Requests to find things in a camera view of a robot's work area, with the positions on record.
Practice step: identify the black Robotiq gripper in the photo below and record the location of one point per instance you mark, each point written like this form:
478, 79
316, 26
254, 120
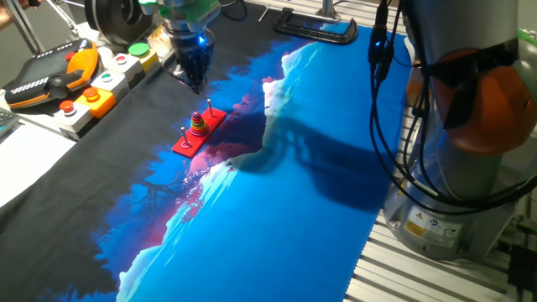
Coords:
191, 46

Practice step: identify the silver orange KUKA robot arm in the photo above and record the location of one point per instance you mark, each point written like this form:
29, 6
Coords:
470, 189

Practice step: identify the green Hanoi disc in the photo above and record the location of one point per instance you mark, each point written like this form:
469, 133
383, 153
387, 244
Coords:
198, 124

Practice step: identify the large orange Hanoi disc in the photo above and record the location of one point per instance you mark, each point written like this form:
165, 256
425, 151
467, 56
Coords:
199, 130

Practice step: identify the largest pink Hanoi disc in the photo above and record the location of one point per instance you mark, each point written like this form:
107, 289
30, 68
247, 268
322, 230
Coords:
200, 134

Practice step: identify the red Hanoi base with pegs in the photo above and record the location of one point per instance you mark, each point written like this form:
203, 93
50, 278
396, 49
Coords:
192, 147

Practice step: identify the tan cardboard box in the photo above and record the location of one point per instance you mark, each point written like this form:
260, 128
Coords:
159, 40

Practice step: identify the yellow box green button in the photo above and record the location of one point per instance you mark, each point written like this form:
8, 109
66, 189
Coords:
144, 56

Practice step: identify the white box red button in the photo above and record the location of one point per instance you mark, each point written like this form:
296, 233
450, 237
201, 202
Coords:
123, 65
73, 117

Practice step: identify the white box green button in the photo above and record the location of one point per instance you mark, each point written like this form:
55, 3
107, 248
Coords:
110, 81

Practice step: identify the small metal hex key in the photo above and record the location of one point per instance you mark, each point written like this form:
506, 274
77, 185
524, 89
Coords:
263, 14

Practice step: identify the black round spool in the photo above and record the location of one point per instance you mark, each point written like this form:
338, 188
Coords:
119, 21

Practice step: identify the orange box orange button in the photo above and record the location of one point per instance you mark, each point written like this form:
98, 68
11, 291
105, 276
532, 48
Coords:
98, 102

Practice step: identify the black C-clamp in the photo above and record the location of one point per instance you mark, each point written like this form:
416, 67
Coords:
314, 31

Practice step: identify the grey metal bar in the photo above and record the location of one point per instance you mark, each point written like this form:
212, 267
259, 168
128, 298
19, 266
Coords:
25, 27
63, 14

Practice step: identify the black orange teach pendant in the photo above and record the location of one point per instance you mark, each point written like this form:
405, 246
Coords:
46, 75

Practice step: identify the blue black printed cloth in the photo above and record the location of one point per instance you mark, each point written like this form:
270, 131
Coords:
272, 230

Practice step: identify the white paper sheet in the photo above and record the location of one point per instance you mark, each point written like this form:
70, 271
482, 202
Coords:
29, 159

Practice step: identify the grey keyboard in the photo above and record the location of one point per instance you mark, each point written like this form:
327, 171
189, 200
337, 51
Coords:
6, 121

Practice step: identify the yellow white warning label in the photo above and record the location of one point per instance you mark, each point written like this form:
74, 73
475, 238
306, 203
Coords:
432, 227

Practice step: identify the black box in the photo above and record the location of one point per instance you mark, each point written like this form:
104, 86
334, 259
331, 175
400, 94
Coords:
522, 268

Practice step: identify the green wrist mount plate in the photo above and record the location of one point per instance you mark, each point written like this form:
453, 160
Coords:
197, 10

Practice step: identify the silver metal post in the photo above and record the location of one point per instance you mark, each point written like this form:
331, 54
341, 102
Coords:
327, 10

